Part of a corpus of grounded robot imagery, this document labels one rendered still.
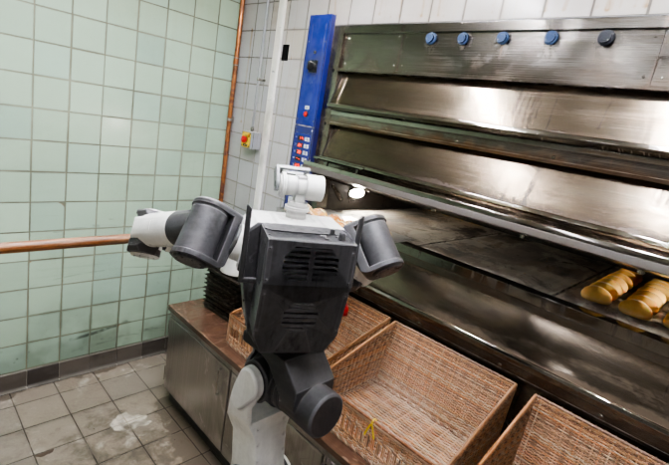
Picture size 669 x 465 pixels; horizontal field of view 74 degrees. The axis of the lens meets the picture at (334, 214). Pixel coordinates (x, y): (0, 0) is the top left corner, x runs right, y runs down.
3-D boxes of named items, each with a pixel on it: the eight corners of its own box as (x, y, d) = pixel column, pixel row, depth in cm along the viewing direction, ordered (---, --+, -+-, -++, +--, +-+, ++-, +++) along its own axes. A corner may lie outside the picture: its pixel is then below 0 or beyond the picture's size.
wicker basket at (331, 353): (302, 321, 240) (310, 273, 235) (382, 372, 203) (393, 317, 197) (223, 343, 206) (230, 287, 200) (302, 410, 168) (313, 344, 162)
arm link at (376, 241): (393, 273, 125) (405, 254, 113) (363, 281, 123) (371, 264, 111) (378, 236, 130) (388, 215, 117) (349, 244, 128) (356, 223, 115)
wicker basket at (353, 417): (383, 373, 202) (394, 318, 196) (502, 449, 165) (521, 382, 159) (305, 413, 166) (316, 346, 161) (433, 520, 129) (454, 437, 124)
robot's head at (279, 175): (312, 193, 108) (312, 165, 111) (277, 189, 106) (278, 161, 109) (305, 203, 114) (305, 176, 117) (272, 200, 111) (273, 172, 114)
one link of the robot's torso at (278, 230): (364, 372, 105) (392, 227, 98) (216, 375, 95) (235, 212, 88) (331, 316, 133) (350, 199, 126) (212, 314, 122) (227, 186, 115)
